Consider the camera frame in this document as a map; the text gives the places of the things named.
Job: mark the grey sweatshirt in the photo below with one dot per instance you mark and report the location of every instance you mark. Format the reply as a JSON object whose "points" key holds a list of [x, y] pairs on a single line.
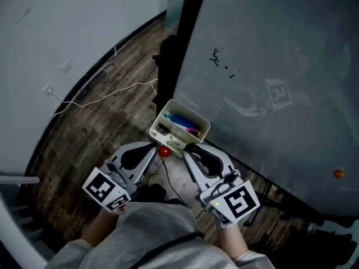
{"points": [[146, 234]]}

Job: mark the person's black trousers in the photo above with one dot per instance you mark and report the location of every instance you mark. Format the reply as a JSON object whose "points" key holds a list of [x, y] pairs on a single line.
{"points": [[157, 193]]}

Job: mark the large grey whiteboard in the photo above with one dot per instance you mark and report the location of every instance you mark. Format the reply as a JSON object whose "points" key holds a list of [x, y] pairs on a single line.
{"points": [[280, 52]]}

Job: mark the white ledge board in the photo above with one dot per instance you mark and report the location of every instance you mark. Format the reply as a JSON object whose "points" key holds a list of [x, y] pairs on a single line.
{"points": [[19, 179]]}

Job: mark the person's right forearm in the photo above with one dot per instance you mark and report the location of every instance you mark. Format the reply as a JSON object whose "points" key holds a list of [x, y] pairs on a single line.
{"points": [[231, 241]]}

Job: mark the blue marker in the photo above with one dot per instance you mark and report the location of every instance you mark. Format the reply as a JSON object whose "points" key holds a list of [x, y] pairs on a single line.
{"points": [[181, 120]]}

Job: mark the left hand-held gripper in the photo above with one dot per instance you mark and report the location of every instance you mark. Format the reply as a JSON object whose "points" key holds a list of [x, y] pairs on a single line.
{"points": [[105, 190]]}

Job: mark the white wall plate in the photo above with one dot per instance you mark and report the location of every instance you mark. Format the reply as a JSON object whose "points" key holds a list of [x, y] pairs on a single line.
{"points": [[66, 67]]}

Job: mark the red round ball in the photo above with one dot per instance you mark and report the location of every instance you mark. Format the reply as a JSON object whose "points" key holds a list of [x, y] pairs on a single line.
{"points": [[164, 152]]}

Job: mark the white plastic marker tray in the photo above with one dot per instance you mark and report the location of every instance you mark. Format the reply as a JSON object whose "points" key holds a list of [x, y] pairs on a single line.
{"points": [[181, 108]]}

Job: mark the white wall socket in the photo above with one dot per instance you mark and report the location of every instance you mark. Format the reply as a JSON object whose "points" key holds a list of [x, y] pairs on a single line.
{"points": [[48, 89]]}

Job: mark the orange round magnet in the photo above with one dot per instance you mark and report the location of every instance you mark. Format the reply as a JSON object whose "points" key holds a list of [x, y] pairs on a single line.
{"points": [[338, 174]]}

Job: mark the white whiteboard marker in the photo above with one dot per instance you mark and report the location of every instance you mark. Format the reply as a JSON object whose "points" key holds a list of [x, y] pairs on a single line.
{"points": [[175, 144]]}

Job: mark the frosted glass door panel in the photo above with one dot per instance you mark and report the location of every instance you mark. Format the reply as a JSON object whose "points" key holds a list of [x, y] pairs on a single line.
{"points": [[174, 7]]}

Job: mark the person's light shoe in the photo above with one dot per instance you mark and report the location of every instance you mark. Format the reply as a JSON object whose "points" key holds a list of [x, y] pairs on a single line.
{"points": [[153, 180]]}

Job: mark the person's left forearm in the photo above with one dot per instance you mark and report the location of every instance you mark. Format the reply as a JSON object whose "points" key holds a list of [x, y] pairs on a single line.
{"points": [[98, 228]]}

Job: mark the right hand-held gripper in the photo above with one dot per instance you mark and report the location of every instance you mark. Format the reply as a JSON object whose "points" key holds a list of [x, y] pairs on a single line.
{"points": [[232, 203]]}

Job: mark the pink marker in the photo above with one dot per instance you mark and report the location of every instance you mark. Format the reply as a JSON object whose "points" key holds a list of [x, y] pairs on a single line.
{"points": [[193, 131]]}

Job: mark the black whiteboard stand frame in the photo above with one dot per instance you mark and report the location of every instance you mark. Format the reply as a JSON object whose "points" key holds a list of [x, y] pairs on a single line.
{"points": [[179, 38]]}

